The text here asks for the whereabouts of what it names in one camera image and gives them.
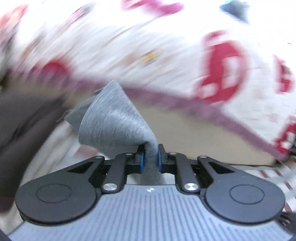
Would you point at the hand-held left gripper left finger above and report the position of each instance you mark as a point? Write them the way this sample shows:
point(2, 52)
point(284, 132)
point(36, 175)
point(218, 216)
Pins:
point(142, 162)

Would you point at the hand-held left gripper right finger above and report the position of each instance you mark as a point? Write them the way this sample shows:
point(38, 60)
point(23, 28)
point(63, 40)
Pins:
point(159, 162)

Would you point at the grey garment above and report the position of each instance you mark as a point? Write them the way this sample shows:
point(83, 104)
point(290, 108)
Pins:
point(111, 120)

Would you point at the beige mattress side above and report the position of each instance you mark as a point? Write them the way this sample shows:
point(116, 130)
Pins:
point(196, 143)

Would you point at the brown folded garment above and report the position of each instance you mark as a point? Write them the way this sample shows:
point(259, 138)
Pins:
point(23, 139)

